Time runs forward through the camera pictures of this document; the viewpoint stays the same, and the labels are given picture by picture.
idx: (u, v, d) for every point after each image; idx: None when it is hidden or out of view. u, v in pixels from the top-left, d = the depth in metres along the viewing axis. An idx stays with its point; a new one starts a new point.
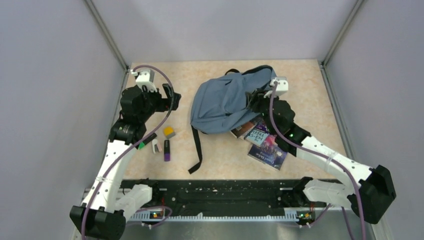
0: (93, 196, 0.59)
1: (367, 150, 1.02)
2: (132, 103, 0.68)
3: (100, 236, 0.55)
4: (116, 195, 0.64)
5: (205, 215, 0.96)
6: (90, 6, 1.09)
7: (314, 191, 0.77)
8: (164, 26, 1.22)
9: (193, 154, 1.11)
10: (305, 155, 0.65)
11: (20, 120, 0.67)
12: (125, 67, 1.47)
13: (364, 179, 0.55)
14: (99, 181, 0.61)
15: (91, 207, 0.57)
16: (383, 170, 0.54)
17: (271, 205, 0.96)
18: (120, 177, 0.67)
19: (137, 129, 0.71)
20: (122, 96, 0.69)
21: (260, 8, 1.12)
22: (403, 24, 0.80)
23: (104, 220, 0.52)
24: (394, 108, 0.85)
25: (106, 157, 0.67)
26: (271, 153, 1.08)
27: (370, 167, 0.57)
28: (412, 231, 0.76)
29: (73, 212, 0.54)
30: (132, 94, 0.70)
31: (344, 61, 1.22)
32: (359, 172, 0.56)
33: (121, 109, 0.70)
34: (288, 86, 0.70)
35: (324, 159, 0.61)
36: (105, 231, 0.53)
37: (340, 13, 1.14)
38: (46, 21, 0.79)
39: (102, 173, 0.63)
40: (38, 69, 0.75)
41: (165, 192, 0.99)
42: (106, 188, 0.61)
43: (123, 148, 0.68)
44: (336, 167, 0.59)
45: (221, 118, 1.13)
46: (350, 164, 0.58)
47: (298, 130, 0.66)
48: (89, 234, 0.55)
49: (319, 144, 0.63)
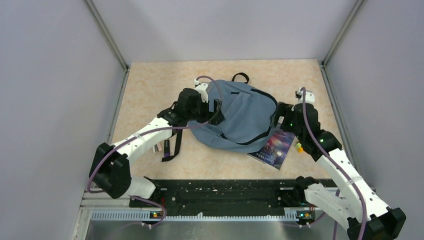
0: (123, 144, 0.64)
1: (367, 150, 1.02)
2: (188, 98, 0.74)
3: (104, 187, 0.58)
4: (137, 155, 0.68)
5: (205, 215, 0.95)
6: (90, 5, 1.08)
7: (315, 195, 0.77)
8: (164, 25, 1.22)
9: (195, 154, 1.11)
10: (327, 167, 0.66)
11: (20, 119, 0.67)
12: (125, 67, 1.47)
13: (376, 215, 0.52)
14: (134, 135, 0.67)
15: (117, 150, 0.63)
16: (401, 212, 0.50)
17: (271, 206, 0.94)
18: (149, 144, 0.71)
19: (181, 120, 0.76)
20: (183, 91, 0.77)
21: (260, 7, 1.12)
22: (404, 23, 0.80)
23: (120, 167, 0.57)
24: (394, 108, 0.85)
25: (147, 125, 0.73)
26: (271, 154, 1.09)
27: (388, 206, 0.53)
28: (412, 232, 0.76)
29: (100, 148, 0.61)
30: (191, 93, 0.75)
31: (344, 61, 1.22)
32: (374, 205, 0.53)
33: (177, 100, 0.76)
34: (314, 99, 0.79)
35: (344, 180, 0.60)
36: (114, 180, 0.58)
37: (340, 12, 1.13)
38: (46, 20, 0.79)
39: (140, 132, 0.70)
40: (38, 69, 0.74)
41: (165, 191, 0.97)
42: (136, 143, 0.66)
43: (163, 126, 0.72)
44: (353, 191, 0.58)
45: (214, 132, 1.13)
46: (370, 195, 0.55)
47: (330, 138, 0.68)
48: (95, 181, 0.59)
49: (346, 163, 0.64)
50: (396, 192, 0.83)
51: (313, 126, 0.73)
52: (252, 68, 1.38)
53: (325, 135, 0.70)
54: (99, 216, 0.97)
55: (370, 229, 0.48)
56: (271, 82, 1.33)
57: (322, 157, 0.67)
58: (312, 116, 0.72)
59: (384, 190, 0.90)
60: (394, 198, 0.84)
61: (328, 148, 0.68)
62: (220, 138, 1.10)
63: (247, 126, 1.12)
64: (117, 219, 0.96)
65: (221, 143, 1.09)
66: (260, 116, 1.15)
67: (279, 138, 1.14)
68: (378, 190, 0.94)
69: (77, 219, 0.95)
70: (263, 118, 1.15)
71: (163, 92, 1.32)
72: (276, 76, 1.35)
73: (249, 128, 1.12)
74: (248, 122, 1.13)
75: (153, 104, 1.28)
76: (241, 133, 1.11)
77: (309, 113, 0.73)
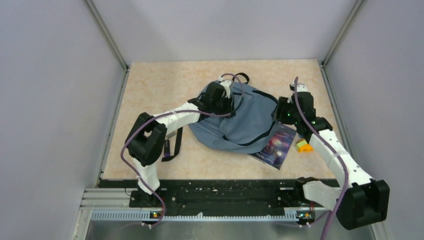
0: (161, 116, 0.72)
1: (367, 150, 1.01)
2: (216, 90, 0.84)
3: (139, 153, 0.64)
4: (171, 129, 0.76)
5: (205, 215, 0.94)
6: (90, 5, 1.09)
7: (312, 188, 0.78)
8: (164, 26, 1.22)
9: (195, 154, 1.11)
10: (317, 144, 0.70)
11: (20, 118, 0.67)
12: (125, 67, 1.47)
13: (358, 183, 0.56)
14: (171, 111, 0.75)
15: (157, 120, 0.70)
16: (384, 185, 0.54)
17: (271, 205, 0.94)
18: (180, 123, 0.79)
19: (208, 108, 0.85)
20: (212, 83, 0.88)
21: (260, 7, 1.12)
22: (404, 23, 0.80)
23: (158, 134, 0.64)
24: (394, 108, 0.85)
25: (181, 106, 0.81)
26: (271, 153, 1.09)
27: (371, 178, 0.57)
28: (413, 232, 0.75)
29: (140, 117, 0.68)
30: (219, 86, 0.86)
31: (344, 61, 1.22)
32: (357, 176, 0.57)
33: (205, 91, 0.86)
34: (306, 90, 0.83)
35: (331, 153, 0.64)
36: (152, 147, 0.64)
37: (340, 13, 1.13)
38: (46, 20, 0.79)
39: (176, 109, 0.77)
40: (38, 69, 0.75)
41: (165, 192, 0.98)
42: (172, 118, 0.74)
43: (193, 109, 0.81)
44: (338, 163, 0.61)
45: (216, 133, 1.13)
46: (354, 168, 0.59)
47: (321, 121, 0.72)
48: (132, 146, 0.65)
49: (334, 140, 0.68)
50: (396, 191, 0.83)
51: (308, 111, 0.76)
52: (252, 68, 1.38)
53: (318, 119, 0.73)
54: (99, 216, 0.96)
55: (350, 195, 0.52)
56: (271, 82, 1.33)
57: (313, 136, 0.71)
58: (308, 101, 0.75)
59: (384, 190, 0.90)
60: (395, 198, 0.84)
61: (320, 129, 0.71)
62: (223, 140, 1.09)
63: (249, 126, 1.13)
64: (116, 219, 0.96)
65: (223, 144, 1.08)
66: (261, 115, 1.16)
67: (279, 138, 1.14)
68: None
69: (77, 219, 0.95)
70: (265, 117, 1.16)
71: (163, 92, 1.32)
72: (276, 76, 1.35)
73: (251, 129, 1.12)
74: (250, 123, 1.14)
75: (153, 104, 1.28)
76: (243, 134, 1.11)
77: (305, 98, 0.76)
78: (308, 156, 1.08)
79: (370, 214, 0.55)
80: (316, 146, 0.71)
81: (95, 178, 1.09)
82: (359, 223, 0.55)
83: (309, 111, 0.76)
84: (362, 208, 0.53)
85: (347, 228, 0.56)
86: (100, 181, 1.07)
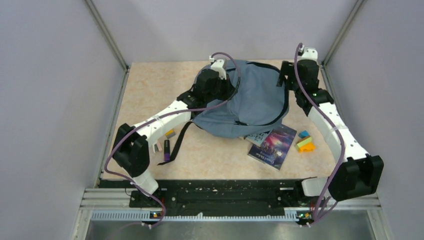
0: (144, 125, 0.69)
1: (367, 150, 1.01)
2: (206, 82, 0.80)
3: (125, 166, 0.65)
4: (157, 136, 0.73)
5: (205, 215, 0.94)
6: (90, 6, 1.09)
7: (309, 183, 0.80)
8: (164, 26, 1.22)
9: (195, 154, 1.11)
10: (316, 118, 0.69)
11: (21, 119, 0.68)
12: (125, 67, 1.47)
13: (353, 158, 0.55)
14: (154, 118, 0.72)
15: (138, 132, 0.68)
16: (379, 160, 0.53)
17: (271, 206, 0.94)
18: (169, 126, 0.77)
19: (200, 103, 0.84)
20: (202, 74, 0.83)
21: (260, 7, 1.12)
22: (404, 24, 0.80)
23: (139, 147, 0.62)
24: (394, 108, 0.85)
25: (167, 109, 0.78)
26: (271, 153, 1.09)
27: (366, 153, 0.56)
28: (413, 232, 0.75)
29: (120, 129, 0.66)
30: (209, 76, 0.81)
31: (344, 61, 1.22)
32: (352, 151, 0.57)
33: (196, 83, 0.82)
34: (316, 56, 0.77)
35: (329, 126, 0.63)
36: (135, 161, 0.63)
37: (340, 13, 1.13)
38: (46, 21, 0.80)
39: (159, 114, 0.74)
40: (39, 69, 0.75)
41: (165, 192, 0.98)
42: (155, 125, 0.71)
43: (182, 109, 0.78)
44: (336, 137, 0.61)
45: (229, 121, 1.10)
46: (351, 142, 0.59)
47: (323, 94, 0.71)
48: (118, 159, 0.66)
49: (334, 113, 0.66)
50: (397, 191, 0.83)
51: (311, 81, 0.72)
52: None
53: (320, 92, 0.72)
54: (99, 216, 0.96)
55: (344, 169, 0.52)
56: None
57: (311, 109, 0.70)
58: (312, 71, 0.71)
59: (384, 190, 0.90)
60: (395, 198, 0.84)
61: (320, 102, 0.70)
62: (240, 127, 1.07)
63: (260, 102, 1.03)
64: (116, 219, 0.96)
65: (242, 131, 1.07)
66: (267, 87, 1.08)
67: (279, 138, 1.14)
68: (378, 190, 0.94)
69: (77, 219, 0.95)
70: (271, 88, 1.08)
71: (163, 92, 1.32)
72: None
73: (263, 104, 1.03)
74: (259, 97, 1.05)
75: (153, 104, 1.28)
76: (257, 114, 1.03)
77: (309, 67, 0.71)
78: (308, 156, 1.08)
79: (361, 187, 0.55)
80: (315, 119, 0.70)
81: (95, 178, 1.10)
82: (349, 196, 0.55)
83: (312, 81, 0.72)
84: (354, 181, 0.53)
85: (336, 199, 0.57)
86: (100, 182, 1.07)
